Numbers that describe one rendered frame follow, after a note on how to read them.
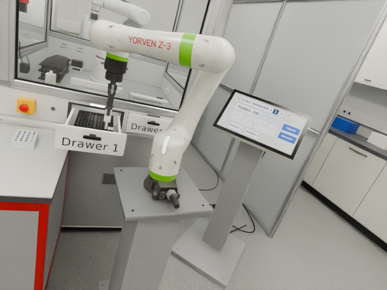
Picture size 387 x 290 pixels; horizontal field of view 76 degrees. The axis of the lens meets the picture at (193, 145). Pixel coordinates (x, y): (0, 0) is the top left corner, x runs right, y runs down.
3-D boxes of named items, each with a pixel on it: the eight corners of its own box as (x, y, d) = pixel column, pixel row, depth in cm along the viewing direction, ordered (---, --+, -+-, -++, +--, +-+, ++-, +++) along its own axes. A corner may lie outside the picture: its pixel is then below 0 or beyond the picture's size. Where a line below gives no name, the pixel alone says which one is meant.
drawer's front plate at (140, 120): (172, 138, 156) (176, 122, 152) (125, 131, 145) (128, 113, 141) (171, 137, 157) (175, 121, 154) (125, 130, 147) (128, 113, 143)
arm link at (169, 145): (181, 170, 115) (190, 132, 108) (173, 185, 100) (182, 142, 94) (155, 161, 116) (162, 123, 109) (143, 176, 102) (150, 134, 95)
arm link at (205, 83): (186, 149, 126) (241, 50, 106) (178, 161, 111) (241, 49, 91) (164, 137, 126) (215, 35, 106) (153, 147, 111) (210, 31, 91)
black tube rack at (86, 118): (111, 142, 123) (113, 130, 120) (72, 137, 116) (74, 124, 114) (111, 126, 142) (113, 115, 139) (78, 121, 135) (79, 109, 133)
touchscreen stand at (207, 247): (224, 289, 163) (289, 153, 126) (169, 252, 178) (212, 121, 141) (244, 245, 206) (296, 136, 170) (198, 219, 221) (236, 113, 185)
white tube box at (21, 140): (33, 149, 111) (34, 142, 110) (11, 148, 107) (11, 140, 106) (37, 138, 121) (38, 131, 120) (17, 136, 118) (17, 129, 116)
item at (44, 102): (183, 141, 161) (190, 121, 156) (-6, 113, 124) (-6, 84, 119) (160, 101, 243) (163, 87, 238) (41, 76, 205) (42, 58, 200)
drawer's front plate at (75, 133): (122, 156, 117) (126, 135, 113) (53, 148, 106) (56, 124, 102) (122, 154, 118) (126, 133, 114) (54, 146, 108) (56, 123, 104)
